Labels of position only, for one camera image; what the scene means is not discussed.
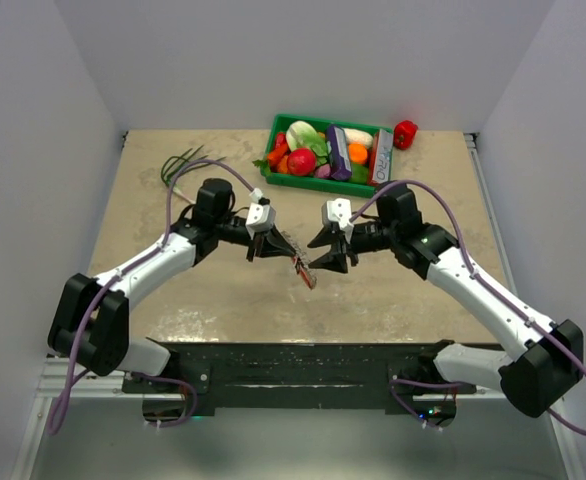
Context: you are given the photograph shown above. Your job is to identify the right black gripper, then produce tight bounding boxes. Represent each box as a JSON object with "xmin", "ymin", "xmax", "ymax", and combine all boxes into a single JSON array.
[{"xmin": 308, "ymin": 220, "xmax": 398, "ymax": 274}]

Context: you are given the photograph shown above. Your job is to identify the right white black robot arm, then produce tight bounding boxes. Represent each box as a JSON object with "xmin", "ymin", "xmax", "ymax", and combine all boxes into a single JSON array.
[{"xmin": 309, "ymin": 182, "xmax": 584, "ymax": 418}]

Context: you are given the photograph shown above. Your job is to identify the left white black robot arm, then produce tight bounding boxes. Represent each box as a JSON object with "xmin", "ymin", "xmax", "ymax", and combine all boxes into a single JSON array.
[{"xmin": 47, "ymin": 178, "xmax": 301, "ymax": 392}]

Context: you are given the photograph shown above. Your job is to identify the green plastic bin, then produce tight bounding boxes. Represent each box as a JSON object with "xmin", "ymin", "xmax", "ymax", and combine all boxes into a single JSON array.
[{"xmin": 258, "ymin": 113, "xmax": 393, "ymax": 198}]

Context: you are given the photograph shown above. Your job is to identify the purple sweet potato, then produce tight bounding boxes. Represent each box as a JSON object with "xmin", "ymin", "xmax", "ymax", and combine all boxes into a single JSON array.
[{"xmin": 313, "ymin": 164, "xmax": 331, "ymax": 179}]

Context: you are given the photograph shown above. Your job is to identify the orange carrot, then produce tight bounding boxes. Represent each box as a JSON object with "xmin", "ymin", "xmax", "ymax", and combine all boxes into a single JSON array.
[{"xmin": 276, "ymin": 155, "xmax": 289, "ymax": 175}]

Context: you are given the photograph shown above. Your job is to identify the purple white box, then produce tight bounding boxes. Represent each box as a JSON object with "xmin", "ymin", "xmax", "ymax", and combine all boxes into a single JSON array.
[{"xmin": 325, "ymin": 124, "xmax": 352, "ymax": 181}]

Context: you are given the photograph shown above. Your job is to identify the green vegetable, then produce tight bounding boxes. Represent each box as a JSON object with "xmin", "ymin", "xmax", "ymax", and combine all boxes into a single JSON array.
[{"xmin": 348, "ymin": 164, "xmax": 369, "ymax": 185}]

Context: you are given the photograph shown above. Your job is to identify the red apple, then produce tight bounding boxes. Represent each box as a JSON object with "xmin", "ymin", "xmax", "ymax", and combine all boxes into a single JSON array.
[{"xmin": 287, "ymin": 148, "xmax": 316, "ymax": 177}]

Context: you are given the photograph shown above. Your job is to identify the red chili pepper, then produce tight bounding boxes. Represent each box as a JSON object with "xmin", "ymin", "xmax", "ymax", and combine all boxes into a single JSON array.
[{"xmin": 266, "ymin": 132, "xmax": 289, "ymax": 169}]

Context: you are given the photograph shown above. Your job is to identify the orange fruit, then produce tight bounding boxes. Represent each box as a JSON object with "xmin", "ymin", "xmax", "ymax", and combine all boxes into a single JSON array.
[{"xmin": 348, "ymin": 143, "xmax": 369, "ymax": 165}]

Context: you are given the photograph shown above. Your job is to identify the red grey box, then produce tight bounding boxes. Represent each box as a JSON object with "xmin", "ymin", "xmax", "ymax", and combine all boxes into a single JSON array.
[{"xmin": 367, "ymin": 129, "xmax": 393, "ymax": 186}]

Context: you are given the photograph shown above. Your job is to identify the white green cabbage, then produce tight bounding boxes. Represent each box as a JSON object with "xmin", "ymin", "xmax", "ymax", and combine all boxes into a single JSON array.
[{"xmin": 285, "ymin": 120, "xmax": 328, "ymax": 157}]

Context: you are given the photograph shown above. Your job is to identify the white radish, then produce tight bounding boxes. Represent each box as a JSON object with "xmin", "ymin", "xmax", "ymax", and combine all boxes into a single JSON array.
[{"xmin": 343, "ymin": 128, "xmax": 373, "ymax": 149}]

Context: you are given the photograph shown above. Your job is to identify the green spring onion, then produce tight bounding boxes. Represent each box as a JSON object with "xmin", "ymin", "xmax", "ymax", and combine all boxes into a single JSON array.
[{"xmin": 160, "ymin": 145, "xmax": 207, "ymax": 204}]

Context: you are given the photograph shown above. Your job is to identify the red bell pepper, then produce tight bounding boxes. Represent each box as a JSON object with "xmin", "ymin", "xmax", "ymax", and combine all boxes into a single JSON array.
[{"xmin": 393, "ymin": 120, "xmax": 419, "ymax": 150}]

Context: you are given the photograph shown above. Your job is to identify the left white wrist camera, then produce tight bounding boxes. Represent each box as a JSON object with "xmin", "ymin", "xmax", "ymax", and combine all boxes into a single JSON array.
[{"xmin": 245, "ymin": 188, "xmax": 276, "ymax": 238}]

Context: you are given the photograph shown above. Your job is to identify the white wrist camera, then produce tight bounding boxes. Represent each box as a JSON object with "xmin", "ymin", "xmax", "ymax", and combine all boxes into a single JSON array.
[
  {"xmin": 245, "ymin": 188, "xmax": 276, "ymax": 238},
  {"xmin": 322, "ymin": 198, "xmax": 354, "ymax": 241}
]

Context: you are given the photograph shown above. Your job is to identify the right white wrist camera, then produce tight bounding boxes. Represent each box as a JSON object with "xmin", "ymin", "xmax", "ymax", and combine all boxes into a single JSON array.
[{"xmin": 322, "ymin": 198, "xmax": 354, "ymax": 241}]

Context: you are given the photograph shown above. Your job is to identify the black base frame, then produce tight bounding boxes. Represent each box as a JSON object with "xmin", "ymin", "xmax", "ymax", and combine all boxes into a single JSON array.
[{"xmin": 60, "ymin": 339, "xmax": 529, "ymax": 419}]

